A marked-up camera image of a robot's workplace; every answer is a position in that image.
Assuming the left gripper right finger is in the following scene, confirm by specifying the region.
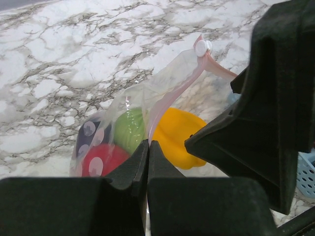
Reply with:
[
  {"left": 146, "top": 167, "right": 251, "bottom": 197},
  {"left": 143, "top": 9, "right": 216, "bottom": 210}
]
[{"left": 147, "top": 141, "right": 277, "bottom": 236}]

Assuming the yellow bell pepper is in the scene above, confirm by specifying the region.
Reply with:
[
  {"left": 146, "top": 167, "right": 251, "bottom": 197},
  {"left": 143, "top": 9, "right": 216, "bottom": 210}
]
[{"left": 153, "top": 107, "right": 207, "bottom": 170}]

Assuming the light blue plastic basket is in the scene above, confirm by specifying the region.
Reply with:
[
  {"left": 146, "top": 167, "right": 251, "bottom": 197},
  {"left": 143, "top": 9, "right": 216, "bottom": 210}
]
[{"left": 227, "top": 93, "right": 315, "bottom": 203}]

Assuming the clear zip top bag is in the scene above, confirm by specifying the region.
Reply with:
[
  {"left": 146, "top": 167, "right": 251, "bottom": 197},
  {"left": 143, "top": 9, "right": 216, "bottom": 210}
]
[{"left": 69, "top": 36, "right": 236, "bottom": 177}]

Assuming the green cabbage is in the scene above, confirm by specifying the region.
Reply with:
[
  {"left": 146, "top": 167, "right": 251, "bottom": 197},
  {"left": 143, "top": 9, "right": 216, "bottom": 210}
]
[{"left": 114, "top": 108, "right": 146, "bottom": 154}]

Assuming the round purple eggplant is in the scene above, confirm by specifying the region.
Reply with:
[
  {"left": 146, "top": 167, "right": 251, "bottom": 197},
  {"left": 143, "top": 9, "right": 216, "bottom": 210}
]
[{"left": 75, "top": 118, "right": 112, "bottom": 158}]

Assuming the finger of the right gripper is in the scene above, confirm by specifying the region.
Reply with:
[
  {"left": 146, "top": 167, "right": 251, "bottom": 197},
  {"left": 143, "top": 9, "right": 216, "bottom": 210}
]
[{"left": 185, "top": 0, "right": 315, "bottom": 214}]

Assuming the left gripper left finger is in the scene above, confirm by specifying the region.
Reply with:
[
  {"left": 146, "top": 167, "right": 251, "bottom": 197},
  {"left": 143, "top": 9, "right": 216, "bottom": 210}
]
[{"left": 0, "top": 141, "right": 149, "bottom": 236}]

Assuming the red tomato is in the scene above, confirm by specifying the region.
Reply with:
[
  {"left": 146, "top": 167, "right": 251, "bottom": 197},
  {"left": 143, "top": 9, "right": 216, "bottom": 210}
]
[{"left": 82, "top": 144, "right": 130, "bottom": 177}]

